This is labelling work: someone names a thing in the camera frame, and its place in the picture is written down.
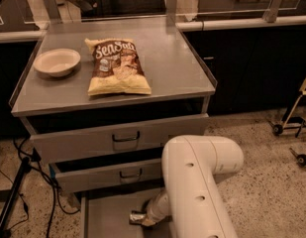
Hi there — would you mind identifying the silver redbull can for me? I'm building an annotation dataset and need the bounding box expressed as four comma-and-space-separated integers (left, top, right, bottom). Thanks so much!
129, 210, 147, 225

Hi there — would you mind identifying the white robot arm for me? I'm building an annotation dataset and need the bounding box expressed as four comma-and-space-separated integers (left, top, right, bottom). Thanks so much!
143, 135, 244, 238

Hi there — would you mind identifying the bottom open grey drawer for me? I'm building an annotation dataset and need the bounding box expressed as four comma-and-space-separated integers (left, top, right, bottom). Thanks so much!
80, 178, 176, 238

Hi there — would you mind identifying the middle grey drawer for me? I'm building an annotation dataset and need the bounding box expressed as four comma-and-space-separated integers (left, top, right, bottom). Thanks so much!
55, 158, 162, 192

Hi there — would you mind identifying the top grey drawer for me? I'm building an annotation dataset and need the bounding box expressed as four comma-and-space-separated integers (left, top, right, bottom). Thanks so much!
31, 114, 208, 164

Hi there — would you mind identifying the grey metal drawer cabinet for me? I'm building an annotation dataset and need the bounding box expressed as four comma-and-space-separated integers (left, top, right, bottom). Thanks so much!
12, 16, 216, 238

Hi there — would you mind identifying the black tripod leg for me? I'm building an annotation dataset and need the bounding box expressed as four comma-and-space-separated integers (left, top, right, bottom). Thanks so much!
0, 158, 30, 238

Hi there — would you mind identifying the sea salt chips bag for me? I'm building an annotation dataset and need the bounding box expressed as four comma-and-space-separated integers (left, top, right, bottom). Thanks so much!
85, 39, 152, 96

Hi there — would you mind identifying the white paper bowl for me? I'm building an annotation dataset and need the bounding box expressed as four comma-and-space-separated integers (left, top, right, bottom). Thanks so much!
33, 49, 80, 77

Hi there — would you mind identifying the black floor cable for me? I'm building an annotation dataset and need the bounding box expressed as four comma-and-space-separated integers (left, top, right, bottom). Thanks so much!
0, 137, 81, 238

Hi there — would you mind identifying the wheeled cart frame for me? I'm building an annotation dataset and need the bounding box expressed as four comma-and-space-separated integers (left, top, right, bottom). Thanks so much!
271, 76, 306, 168

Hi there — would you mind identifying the white counter rail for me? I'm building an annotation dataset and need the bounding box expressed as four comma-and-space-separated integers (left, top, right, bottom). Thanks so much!
176, 16, 306, 32

